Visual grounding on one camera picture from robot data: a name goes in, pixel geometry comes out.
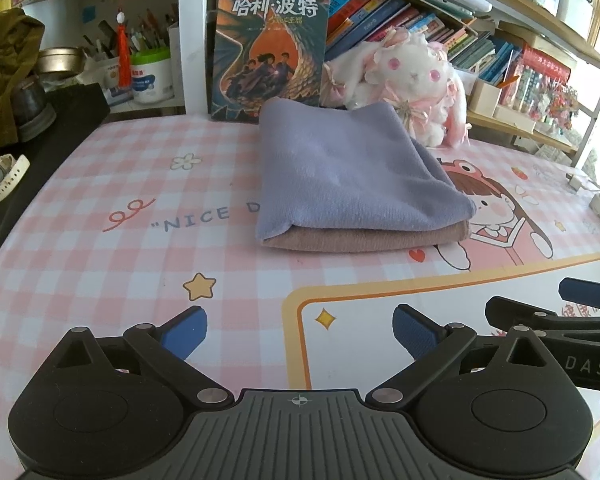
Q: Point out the pink checked printed sheet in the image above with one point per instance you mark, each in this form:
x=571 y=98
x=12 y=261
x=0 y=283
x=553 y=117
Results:
x=105 y=270

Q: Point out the small white box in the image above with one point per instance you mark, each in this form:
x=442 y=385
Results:
x=485 y=97

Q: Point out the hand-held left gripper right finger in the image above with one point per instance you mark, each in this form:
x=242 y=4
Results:
x=410 y=332

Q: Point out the white pink plush bunny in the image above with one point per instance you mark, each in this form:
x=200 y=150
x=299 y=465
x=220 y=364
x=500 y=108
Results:
x=415 y=75

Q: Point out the white shelf post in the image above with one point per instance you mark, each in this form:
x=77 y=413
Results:
x=195 y=60

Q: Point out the bunch of pens in holder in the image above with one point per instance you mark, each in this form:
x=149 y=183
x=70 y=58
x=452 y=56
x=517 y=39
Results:
x=145 y=35

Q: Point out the red hanging tassel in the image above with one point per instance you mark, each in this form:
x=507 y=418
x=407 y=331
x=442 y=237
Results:
x=124 y=60

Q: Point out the wooden bookshelf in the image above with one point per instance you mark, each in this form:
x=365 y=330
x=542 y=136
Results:
x=510 y=132

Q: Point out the white jar green lid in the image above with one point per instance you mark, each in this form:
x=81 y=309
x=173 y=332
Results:
x=152 y=82

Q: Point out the row of shelved books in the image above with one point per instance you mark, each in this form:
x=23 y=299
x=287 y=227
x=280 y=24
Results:
x=380 y=15

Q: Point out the black pot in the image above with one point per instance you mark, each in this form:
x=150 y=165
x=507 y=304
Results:
x=32 y=110

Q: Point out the round metal tin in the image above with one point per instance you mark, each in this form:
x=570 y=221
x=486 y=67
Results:
x=60 y=60

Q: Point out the olive green jacket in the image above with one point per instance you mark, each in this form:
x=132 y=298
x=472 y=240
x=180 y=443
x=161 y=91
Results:
x=5 y=70

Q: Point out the black flat board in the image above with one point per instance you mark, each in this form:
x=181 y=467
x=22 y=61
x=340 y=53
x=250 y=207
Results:
x=65 y=125

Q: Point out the fantasy novel book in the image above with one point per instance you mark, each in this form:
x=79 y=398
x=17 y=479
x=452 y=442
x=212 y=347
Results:
x=270 y=50

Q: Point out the row of colourful packets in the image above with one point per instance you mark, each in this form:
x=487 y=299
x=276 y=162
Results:
x=540 y=85

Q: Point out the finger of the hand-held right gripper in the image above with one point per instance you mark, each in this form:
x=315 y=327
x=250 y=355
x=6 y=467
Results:
x=520 y=312
x=580 y=289

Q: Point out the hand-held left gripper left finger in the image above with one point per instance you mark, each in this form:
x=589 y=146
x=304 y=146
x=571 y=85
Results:
x=187 y=329

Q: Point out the white wrist watch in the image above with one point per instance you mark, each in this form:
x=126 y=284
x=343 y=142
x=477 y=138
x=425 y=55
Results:
x=10 y=181

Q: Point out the purple and brown sweater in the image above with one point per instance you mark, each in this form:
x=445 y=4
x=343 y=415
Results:
x=340 y=170

